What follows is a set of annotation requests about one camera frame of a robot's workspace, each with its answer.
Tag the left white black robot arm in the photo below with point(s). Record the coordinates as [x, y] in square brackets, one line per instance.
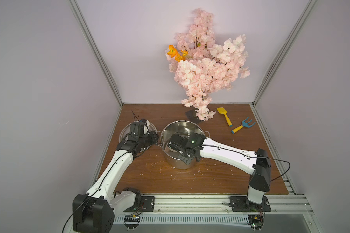
[95, 211]

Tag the corner metal frame strip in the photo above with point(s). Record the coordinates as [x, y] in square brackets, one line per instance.
[95, 50]
[283, 51]

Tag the pink cherry blossom branch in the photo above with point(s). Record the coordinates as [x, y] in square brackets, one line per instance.
[210, 66]

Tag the left small circuit board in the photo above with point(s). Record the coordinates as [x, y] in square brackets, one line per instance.
[131, 222]

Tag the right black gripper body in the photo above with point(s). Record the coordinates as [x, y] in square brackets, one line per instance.
[173, 141]

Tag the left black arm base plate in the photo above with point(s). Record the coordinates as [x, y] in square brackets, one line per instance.
[146, 204]

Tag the right small circuit board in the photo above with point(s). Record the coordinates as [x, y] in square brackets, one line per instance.
[256, 222]

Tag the stainless steel pot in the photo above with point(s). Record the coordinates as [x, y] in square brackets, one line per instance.
[183, 128]

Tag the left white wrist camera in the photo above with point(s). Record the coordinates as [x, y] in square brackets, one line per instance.
[146, 126]

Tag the left corner metal frame strip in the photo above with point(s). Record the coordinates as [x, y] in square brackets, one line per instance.
[95, 50]

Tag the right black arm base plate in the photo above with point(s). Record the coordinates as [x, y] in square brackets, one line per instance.
[242, 204]

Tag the dark flower stand base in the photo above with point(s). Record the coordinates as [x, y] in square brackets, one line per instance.
[192, 117]

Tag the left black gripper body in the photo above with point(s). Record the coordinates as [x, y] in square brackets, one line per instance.
[151, 138]

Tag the blue yellow toy rake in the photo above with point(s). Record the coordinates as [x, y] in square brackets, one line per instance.
[244, 124]

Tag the aluminium mounting rail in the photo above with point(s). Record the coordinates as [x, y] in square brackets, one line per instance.
[214, 209]

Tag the yellow toy shovel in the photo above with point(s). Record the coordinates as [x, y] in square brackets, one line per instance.
[223, 111]

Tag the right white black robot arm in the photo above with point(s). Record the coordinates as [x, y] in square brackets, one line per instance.
[255, 163]

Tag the small circuit board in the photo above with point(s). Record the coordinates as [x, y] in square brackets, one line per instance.
[256, 222]
[131, 222]

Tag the orange artificial flower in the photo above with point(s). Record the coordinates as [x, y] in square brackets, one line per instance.
[181, 55]

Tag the right corner metal frame strip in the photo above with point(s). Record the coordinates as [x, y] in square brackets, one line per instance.
[283, 51]

